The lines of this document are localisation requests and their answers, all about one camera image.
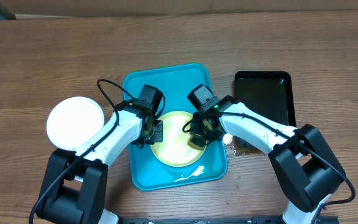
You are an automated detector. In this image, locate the light green plate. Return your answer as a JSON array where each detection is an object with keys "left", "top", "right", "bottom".
[{"left": 151, "top": 111, "right": 206, "bottom": 167}]

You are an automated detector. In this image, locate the white plate front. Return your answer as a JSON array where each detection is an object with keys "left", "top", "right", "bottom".
[{"left": 46, "top": 96, "right": 104, "bottom": 150}]

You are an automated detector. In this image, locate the green yellow sponge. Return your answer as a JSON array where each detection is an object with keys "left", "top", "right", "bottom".
[{"left": 188, "top": 138, "right": 206, "bottom": 151}]

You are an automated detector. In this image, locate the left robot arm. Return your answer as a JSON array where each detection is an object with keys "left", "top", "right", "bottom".
[{"left": 29, "top": 100, "right": 162, "bottom": 224}]

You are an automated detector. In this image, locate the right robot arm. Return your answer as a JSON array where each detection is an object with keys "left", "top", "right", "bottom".
[{"left": 183, "top": 94, "right": 351, "bottom": 223}]

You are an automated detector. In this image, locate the black rectangular tray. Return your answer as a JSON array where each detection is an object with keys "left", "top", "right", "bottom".
[{"left": 234, "top": 70, "right": 297, "bottom": 152}]

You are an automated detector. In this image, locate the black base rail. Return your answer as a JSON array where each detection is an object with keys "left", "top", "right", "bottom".
[{"left": 116, "top": 215, "right": 340, "bottom": 224}]

